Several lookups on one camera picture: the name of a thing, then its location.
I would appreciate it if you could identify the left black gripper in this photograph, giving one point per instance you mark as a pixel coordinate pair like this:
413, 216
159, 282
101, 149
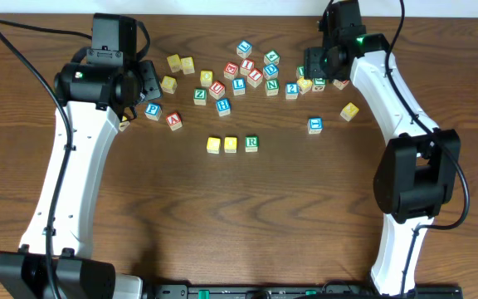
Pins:
150, 83

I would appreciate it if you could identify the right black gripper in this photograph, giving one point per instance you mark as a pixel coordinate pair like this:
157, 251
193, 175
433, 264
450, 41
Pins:
312, 62

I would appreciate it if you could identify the blue l block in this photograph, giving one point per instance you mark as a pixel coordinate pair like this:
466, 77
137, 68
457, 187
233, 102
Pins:
239, 86
244, 49

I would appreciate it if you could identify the yellow C block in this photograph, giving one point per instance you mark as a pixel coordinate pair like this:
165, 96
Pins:
213, 145

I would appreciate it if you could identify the yellow o block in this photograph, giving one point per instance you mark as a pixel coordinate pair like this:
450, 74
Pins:
206, 78
230, 144

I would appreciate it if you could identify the green R block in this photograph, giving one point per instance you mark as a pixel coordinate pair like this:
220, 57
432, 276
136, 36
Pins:
251, 143

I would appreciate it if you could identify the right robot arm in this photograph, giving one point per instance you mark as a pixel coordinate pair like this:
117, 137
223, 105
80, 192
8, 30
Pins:
419, 185

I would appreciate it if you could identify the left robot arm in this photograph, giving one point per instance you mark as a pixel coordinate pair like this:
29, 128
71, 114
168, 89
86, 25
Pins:
95, 93

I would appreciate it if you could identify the green B block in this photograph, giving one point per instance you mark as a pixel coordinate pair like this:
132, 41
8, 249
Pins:
300, 71

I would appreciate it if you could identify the green J block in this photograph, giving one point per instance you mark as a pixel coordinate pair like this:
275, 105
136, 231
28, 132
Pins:
318, 85

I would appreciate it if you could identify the yellow block beside green L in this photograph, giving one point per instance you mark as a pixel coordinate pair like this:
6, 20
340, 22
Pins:
169, 84

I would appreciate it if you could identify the yellow G block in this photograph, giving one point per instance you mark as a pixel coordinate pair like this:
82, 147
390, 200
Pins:
304, 85

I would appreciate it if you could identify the blue P block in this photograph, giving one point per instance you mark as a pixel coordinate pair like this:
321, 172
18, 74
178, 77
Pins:
153, 111

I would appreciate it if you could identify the red M block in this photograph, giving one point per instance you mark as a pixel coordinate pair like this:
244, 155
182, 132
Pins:
340, 84

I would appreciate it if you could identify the blue 2 block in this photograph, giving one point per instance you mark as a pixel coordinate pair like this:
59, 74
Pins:
291, 91

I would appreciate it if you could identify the yellow block far left pair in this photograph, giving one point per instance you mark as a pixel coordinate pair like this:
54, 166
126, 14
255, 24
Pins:
174, 63

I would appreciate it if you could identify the red A block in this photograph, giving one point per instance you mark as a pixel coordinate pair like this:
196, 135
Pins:
174, 121

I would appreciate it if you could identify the green 4 block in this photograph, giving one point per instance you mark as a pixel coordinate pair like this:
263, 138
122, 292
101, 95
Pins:
272, 57

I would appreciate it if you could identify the blue D block centre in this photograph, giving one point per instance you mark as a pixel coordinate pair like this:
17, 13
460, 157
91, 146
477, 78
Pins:
270, 71

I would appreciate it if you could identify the yellow S block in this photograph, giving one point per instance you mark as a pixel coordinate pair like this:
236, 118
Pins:
187, 65

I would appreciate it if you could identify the green N block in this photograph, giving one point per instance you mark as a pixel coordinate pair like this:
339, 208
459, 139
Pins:
272, 87

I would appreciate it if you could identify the green Z block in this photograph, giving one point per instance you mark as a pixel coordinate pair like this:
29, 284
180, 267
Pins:
200, 96

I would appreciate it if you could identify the yellow K block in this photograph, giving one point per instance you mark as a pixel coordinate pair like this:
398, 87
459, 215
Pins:
349, 111

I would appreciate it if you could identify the blue T block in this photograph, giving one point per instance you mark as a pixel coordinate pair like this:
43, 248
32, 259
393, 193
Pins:
315, 125

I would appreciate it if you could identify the red I block lower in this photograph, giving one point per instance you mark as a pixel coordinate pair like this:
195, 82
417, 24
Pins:
255, 78

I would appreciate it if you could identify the red i block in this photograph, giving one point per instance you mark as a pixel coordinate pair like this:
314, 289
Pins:
246, 66
255, 78

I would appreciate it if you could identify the red U block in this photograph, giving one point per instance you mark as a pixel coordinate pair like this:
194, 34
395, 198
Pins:
217, 90

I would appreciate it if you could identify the red I block upper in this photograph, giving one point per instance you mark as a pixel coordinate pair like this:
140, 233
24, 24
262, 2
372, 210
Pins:
246, 66

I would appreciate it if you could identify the blue L block top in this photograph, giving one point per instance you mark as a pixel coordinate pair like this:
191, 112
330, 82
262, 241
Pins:
244, 49

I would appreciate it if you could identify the blue H block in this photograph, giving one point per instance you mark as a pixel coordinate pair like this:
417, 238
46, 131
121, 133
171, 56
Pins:
223, 107

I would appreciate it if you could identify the red E block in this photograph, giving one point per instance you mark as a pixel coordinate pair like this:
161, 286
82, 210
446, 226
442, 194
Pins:
230, 71

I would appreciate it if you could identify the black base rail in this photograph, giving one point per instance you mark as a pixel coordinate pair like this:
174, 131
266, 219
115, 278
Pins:
328, 290

